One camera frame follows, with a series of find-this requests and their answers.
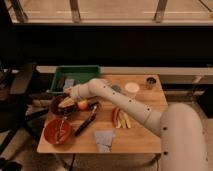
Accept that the pale yellow strip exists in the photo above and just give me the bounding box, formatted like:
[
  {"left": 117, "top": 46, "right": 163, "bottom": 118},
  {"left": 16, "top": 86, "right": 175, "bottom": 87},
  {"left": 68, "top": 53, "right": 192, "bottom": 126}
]
[{"left": 116, "top": 114, "right": 122, "bottom": 128}]

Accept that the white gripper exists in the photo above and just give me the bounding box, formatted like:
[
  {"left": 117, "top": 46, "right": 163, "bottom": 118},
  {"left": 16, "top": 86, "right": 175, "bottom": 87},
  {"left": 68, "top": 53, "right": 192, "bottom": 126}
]
[{"left": 58, "top": 83, "right": 91, "bottom": 108}]

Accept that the orange bowl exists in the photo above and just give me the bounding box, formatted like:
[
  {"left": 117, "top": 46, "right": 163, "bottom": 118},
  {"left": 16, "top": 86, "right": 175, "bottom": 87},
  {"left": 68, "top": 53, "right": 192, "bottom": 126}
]
[{"left": 44, "top": 119, "right": 72, "bottom": 145}]

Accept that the orange round fruit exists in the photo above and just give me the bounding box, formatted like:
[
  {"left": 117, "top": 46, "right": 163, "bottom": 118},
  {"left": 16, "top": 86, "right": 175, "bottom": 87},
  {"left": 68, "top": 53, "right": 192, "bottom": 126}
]
[{"left": 77, "top": 100, "right": 88, "bottom": 110}]

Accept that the blue grey cup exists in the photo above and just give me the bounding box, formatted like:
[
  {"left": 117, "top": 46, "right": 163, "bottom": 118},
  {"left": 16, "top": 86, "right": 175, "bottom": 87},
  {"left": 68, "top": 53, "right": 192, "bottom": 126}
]
[{"left": 111, "top": 85, "right": 121, "bottom": 93}]

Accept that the white paper cup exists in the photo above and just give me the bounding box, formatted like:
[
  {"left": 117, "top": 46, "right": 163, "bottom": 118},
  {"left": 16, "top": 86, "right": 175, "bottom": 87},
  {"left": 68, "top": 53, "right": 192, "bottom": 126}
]
[{"left": 125, "top": 82, "right": 140, "bottom": 98}]

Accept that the black office chair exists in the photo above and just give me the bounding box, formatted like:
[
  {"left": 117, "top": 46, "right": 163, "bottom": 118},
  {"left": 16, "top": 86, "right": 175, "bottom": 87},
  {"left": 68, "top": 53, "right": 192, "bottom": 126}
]
[{"left": 0, "top": 63, "right": 47, "bottom": 171}]

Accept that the black handled peeler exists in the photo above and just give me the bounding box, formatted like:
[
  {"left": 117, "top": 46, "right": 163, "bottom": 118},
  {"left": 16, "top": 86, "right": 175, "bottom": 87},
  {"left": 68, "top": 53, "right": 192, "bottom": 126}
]
[{"left": 74, "top": 102, "right": 100, "bottom": 136}]

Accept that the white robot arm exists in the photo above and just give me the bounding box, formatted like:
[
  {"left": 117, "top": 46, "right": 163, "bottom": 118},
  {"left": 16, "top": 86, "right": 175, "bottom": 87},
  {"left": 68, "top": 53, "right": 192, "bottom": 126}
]
[{"left": 64, "top": 78, "right": 208, "bottom": 171}]

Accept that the green plastic tray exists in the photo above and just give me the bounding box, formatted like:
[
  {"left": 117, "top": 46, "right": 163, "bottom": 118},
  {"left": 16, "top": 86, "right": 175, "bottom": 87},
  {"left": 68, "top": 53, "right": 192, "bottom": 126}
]
[{"left": 50, "top": 65, "right": 100, "bottom": 95}]

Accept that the dark bowl of grapes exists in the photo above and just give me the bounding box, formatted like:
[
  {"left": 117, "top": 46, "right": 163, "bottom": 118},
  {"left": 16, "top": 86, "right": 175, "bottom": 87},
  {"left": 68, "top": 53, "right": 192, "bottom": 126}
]
[{"left": 50, "top": 95, "right": 77, "bottom": 117}]

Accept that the small metal tin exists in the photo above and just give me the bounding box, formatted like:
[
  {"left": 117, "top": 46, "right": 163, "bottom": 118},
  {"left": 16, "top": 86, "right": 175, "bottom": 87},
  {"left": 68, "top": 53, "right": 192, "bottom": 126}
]
[{"left": 146, "top": 77, "right": 157, "bottom": 90}]

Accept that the metal spoon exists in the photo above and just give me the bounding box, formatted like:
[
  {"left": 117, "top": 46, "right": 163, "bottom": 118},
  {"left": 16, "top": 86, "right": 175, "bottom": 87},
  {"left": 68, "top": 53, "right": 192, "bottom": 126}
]
[{"left": 57, "top": 117, "right": 67, "bottom": 142}]

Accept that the dark brown block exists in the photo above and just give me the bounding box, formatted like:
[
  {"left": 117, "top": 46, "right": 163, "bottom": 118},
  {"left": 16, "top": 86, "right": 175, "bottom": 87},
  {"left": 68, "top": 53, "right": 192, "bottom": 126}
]
[{"left": 56, "top": 77, "right": 65, "bottom": 90}]

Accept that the grey folded cloth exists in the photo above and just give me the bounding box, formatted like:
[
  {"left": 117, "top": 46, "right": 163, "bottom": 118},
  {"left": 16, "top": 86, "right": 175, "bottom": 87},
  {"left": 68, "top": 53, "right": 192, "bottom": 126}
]
[{"left": 94, "top": 130, "right": 115, "bottom": 153}]

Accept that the grey sponge block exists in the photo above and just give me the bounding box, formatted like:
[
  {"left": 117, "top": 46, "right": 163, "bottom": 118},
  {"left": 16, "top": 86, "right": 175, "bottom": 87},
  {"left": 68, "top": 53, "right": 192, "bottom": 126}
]
[{"left": 63, "top": 79, "right": 75, "bottom": 89}]

